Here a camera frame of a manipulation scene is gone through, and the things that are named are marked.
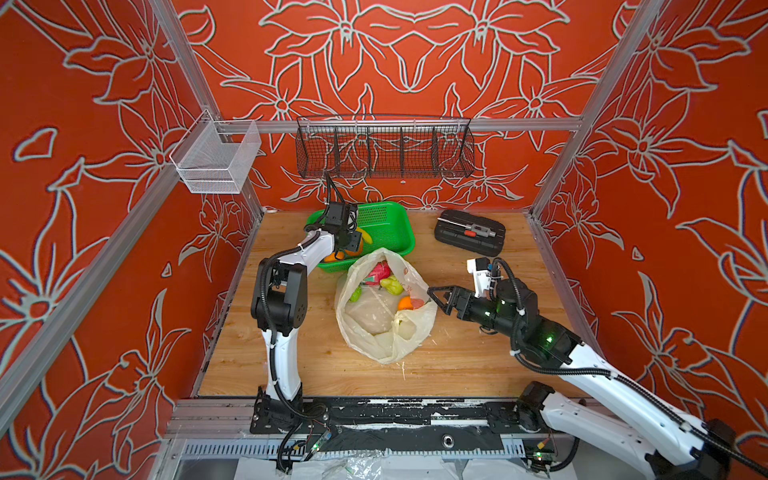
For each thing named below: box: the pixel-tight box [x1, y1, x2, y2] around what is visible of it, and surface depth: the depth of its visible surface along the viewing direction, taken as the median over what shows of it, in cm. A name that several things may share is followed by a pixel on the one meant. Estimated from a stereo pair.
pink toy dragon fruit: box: [365, 260, 391, 285], surface depth 94 cm
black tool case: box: [434, 209, 506, 257], surface depth 106 cm
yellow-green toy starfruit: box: [380, 275, 404, 295], surface depth 94 cm
